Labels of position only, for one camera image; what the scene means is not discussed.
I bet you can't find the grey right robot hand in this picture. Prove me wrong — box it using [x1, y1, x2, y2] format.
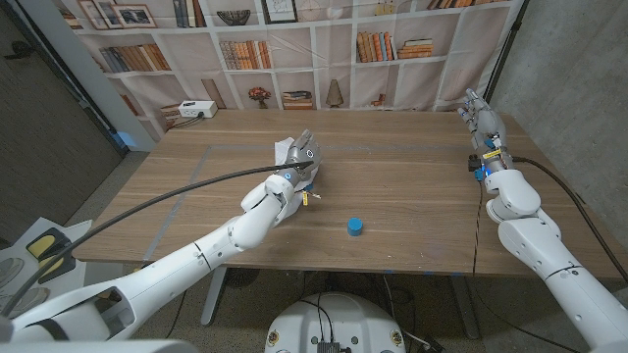
[456, 87, 514, 178]

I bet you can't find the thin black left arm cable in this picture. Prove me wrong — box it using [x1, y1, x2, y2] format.
[164, 289, 188, 340]

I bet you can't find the black torso cable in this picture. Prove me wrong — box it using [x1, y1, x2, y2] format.
[298, 292, 340, 344]

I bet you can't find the grey table leg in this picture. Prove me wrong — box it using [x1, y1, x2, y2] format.
[200, 267, 228, 326]
[449, 275, 481, 340]

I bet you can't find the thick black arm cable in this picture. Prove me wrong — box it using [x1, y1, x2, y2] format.
[0, 160, 315, 318]
[511, 155, 628, 283]

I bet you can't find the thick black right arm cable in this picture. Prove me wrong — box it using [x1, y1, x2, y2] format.
[511, 155, 628, 283]

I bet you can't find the black power strip cord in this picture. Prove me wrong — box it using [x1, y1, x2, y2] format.
[169, 113, 206, 131]

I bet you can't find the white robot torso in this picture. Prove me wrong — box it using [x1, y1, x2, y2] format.
[264, 292, 407, 353]

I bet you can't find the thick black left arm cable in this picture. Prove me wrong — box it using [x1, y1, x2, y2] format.
[0, 160, 315, 318]

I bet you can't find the printed bookshelf backdrop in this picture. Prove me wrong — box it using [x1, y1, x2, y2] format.
[51, 0, 526, 143]

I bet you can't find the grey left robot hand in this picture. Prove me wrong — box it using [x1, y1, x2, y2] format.
[284, 128, 324, 187]

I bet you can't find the black door handle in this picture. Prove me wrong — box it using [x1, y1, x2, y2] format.
[3, 39, 34, 61]

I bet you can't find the black backdrop stand pole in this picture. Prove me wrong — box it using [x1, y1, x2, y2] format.
[478, 0, 531, 113]

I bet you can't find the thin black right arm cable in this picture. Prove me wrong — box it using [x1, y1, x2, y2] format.
[470, 179, 585, 353]

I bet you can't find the white floor board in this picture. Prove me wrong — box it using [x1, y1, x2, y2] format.
[0, 217, 93, 320]

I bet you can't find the white cloth napkin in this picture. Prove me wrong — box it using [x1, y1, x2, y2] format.
[273, 138, 321, 197]

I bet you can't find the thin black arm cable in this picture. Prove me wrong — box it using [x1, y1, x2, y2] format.
[164, 289, 188, 340]
[470, 179, 585, 353]

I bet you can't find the black round ribbed disc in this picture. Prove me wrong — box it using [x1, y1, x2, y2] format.
[226, 268, 260, 289]

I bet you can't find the yellow black foot pedal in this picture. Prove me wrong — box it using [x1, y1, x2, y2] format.
[36, 250, 78, 285]
[25, 227, 73, 261]

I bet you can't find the white box device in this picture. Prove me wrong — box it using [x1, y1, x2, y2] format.
[177, 100, 219, 120]

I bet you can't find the grey sneaker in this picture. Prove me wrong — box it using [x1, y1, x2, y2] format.
[0, 286, 49, 320]
[0, 257, 25, 289]

